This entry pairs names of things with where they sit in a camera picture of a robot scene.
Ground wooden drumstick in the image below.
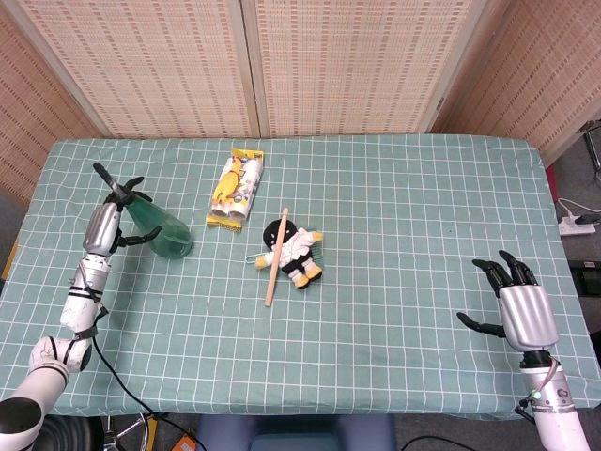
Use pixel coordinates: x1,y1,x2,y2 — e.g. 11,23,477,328
264,207,289,308

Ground black white plush doll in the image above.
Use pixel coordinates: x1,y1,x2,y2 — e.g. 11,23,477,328
254,219,325,289

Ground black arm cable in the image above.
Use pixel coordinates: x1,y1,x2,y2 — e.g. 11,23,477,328
90,328,203,445

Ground green grid tablecloth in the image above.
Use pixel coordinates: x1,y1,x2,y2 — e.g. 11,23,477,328
0,134,601,420

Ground blue chair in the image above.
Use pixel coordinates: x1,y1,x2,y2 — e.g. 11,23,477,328
195,413,398,451

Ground orange floor item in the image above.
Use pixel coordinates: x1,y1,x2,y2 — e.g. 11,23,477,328
175,428,199,451

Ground woven folding screen panel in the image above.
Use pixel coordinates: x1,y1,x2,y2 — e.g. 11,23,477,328
430,0,601,166
4,0,260,140
0,7,98,208
241,0,501,138

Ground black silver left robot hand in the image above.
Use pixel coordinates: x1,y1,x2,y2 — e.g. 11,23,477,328
82,185,164,258

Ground black corrugated hose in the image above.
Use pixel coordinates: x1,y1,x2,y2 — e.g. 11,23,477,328
39,413,103,451

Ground metal chair leg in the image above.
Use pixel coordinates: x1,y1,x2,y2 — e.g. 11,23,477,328
577,119,601,183

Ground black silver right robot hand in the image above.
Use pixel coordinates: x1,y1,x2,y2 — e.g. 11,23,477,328
457,249,561,354

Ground black box device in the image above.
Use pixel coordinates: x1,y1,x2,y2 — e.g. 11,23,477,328
569,258,601,298

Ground green spray bottle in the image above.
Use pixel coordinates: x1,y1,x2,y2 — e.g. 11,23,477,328
92,162,193,258

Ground thin black floor cable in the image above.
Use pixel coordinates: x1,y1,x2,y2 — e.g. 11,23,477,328
397,434,475,451

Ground metal stool base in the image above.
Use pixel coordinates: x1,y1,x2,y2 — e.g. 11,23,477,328
100,412,159,451

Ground white power strip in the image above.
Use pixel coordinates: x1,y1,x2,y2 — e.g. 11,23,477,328
556,196,600,238

